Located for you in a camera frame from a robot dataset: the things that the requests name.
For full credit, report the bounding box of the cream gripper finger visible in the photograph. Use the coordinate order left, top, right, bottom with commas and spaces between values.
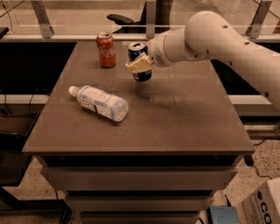
126, 54, 153, 74

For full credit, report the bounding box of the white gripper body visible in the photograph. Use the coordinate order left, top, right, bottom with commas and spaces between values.
147, 31, 176, 67

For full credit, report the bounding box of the blue pepsi can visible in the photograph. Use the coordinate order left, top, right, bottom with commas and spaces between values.
128, 42, 152, 81

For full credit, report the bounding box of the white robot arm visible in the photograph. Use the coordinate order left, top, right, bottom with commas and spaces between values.
127, 10, 280, 109

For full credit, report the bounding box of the red coca-cola can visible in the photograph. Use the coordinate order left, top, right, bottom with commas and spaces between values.
96, 31, 116, 67

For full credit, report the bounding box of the black office chair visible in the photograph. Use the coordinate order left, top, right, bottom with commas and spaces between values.
106, 0, 175, 34

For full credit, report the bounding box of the clear plastic water bottle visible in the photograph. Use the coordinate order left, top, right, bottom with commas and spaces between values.
68, 85, 129, 122

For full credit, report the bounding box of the grey drawer cabinet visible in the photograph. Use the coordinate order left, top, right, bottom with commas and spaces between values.
24, 42, 254, 224

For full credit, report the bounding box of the blue perforated box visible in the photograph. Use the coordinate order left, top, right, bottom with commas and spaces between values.
207, 206, 241, 224

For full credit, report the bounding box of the white cardboard box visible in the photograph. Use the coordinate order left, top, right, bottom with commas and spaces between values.
242, 178, 280, 224

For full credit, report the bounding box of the middle metal partition bracket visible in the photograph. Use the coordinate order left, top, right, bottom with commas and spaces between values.
146, 0, 156, 39

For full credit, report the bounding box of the metal partition bracket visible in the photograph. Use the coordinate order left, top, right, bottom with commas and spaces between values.
146, 0, 156, 39
245, 0, 272, 39
31, 0, 54, 39

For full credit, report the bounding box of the right metal partition bracket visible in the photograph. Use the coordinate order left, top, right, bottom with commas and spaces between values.
245, 0, 272, 39

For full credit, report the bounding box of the left metal partition bracket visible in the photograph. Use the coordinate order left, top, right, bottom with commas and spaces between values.
31, 0, 54, 39

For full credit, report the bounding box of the black floor cable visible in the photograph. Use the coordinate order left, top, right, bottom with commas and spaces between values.
243, 136, 275, 180

